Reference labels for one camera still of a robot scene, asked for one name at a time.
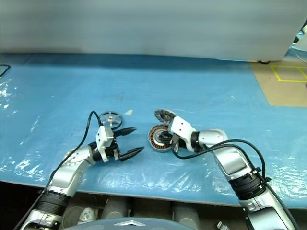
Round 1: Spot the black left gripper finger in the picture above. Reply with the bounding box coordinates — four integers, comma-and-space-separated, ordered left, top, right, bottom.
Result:
119, 146, 145, 162
114, 127, 138, 138

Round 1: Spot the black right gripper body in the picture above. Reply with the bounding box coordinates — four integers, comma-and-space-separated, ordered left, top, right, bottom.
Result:
170, 133, 186, 153

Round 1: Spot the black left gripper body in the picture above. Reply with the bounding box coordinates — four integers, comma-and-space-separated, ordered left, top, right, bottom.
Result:
105, 134, 122, 162

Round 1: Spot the round silver motor lid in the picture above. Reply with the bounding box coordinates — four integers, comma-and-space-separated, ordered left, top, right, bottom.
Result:
154, 108, 177, 126

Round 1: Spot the motor housing with copper windings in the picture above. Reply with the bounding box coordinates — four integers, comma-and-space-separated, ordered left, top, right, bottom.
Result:
146, 125, 174, 153

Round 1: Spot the silver spoked rotor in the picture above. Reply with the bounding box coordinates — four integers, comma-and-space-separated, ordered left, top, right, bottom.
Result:
99, 111, 124, 128

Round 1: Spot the blue plastic table sheet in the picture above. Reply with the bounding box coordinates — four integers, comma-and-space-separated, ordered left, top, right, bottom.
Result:
0, 52, 307, 209

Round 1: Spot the grey rounded shape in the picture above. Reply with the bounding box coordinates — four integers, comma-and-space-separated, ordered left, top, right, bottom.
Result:
102, 195, 131, 220
171, 202, 201, 227

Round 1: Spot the white object with teal print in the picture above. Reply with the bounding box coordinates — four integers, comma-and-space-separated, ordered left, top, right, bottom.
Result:
78, 207, 99, 225

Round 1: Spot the grey robot torso with emblem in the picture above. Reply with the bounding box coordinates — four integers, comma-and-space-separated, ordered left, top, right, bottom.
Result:
59, 217, 192, 230

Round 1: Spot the white backdrop panel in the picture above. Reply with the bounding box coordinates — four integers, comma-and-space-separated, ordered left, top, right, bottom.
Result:
0, 0, 306, 62

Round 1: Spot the brown cardboard sheet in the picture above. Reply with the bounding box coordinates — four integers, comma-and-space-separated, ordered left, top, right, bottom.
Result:
248, 58, 307, 107

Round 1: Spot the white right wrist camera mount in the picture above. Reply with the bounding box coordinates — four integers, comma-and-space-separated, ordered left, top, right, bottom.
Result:
167, 115, 195, 152

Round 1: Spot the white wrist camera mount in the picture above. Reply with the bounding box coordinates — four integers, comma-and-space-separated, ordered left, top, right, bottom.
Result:
167, 115, 195, 152
95, 125, 116, 164

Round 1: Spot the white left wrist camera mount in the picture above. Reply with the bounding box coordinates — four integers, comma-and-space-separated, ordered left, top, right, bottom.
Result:
95, 125, 116, 164

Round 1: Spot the thin black cable loop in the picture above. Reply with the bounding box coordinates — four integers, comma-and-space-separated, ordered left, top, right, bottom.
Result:
0, 64, 11, 79

